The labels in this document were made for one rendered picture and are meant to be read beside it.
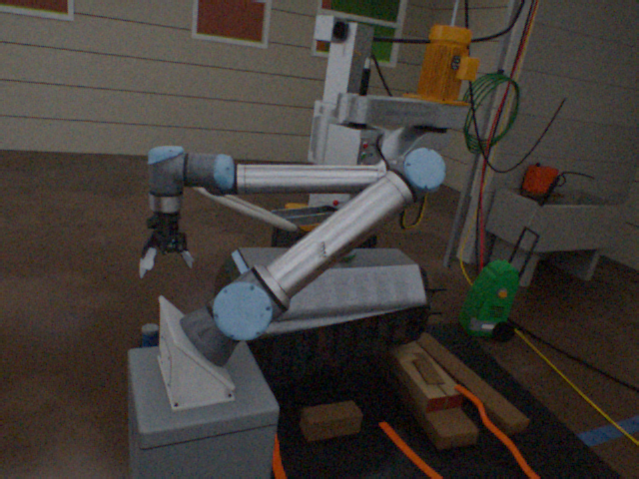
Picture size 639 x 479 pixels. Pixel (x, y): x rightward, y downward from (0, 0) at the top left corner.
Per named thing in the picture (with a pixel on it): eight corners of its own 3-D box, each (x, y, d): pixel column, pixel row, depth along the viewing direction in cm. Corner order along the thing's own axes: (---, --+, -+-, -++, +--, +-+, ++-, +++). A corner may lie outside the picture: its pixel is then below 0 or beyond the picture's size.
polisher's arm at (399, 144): (409, 199, 319) (425, 124, 301) (438, 210, 304) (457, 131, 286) (332, 211, 270) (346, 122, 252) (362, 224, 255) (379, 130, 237)
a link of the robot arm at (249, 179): (418, 165, 153) (203, 163, 147) (431, 157, 141) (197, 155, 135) (418, 201, 153) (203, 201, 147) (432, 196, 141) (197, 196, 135)
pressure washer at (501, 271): (493, 320, 401) (524, 223, 369) (511, 343, 368) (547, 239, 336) (453, 316, 397) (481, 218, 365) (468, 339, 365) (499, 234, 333)
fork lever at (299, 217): (357, 207, 283) (359, 199, 282) (382, 218, 271) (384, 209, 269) (266, 218, 236) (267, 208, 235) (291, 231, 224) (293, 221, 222)
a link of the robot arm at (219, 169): (236, 160, 136) (191, 157, 135) (233, 151, 124) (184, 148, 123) (234, 194, 136) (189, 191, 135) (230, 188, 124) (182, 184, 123)
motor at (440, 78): (429, 99, 301) (443, 30, 286) (473, 107, 281) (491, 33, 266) (402, 96, 282) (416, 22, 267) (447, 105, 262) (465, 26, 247)
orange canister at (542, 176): (514, 191, 502) (523, 159, 490) (547, 192, 523) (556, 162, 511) (530, 197, 483) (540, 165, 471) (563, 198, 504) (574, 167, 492)
